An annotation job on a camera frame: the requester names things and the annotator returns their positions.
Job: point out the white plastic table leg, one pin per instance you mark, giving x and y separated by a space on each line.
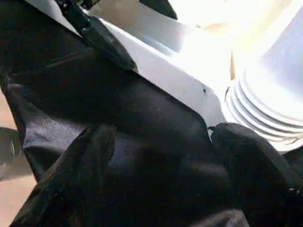
272 94

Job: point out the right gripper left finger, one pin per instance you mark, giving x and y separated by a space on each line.
78 179

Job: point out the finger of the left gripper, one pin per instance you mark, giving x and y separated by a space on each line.
109 42
171 8

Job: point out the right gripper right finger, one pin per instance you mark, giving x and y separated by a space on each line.
255 179

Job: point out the white plastic table top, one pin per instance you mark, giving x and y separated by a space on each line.
165 71

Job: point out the black work mat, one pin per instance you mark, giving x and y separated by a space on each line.
118 106

